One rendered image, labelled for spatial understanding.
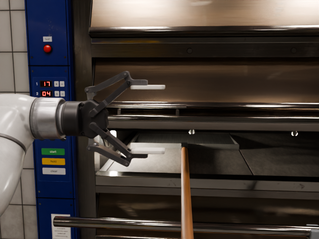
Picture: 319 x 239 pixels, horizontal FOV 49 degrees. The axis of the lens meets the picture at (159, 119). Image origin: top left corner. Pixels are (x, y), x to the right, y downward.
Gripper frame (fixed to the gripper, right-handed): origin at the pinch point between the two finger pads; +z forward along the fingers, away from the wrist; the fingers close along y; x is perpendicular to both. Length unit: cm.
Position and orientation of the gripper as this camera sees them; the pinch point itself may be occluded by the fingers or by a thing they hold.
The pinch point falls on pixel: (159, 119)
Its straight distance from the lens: 74.0
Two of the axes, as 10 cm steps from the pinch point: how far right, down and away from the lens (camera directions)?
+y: 0.0, 9.9, 1.6
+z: 10.0, 0.1, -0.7
